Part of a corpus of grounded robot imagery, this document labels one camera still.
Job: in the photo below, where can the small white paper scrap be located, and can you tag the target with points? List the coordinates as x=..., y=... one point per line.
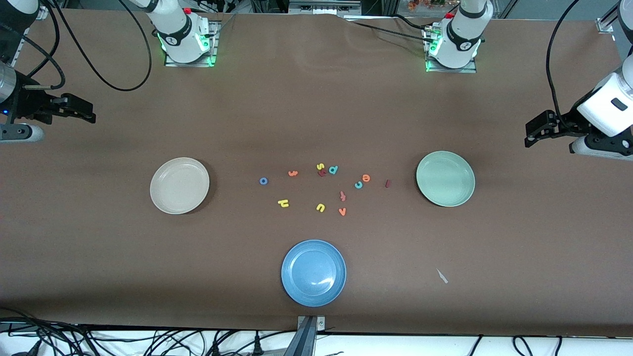
x=441, y=276

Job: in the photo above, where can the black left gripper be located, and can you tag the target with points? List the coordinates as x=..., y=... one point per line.
x=565, y=123

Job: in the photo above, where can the blue plate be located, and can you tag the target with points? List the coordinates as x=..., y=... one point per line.
x=313, y=273

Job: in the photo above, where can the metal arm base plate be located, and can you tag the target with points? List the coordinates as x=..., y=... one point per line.
x=430, y=66
x=213, y=49

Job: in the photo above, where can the pale green plate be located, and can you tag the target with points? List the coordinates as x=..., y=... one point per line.
x=445, y=179

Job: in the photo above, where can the grey metal device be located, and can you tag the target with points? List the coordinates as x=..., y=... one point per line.
x=324, y=7

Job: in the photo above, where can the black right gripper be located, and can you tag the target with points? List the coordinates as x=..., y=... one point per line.
x=28, y=105

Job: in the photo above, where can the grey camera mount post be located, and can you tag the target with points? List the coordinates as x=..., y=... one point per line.
x=306, y=338

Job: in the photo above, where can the beige brown plate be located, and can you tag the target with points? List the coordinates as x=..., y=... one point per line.
x=179, y=186

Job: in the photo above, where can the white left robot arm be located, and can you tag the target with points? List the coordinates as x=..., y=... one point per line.
x=462, y=39

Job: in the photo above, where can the black power plug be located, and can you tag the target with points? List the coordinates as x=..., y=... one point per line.
x=257, y=346
x=215, y=349

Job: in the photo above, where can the aluminium frame profile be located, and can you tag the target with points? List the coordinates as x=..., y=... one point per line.
x=607, y=22
x=43, y=12

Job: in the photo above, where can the orange dried flowers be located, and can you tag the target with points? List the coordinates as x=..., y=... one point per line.
x=425, y=4

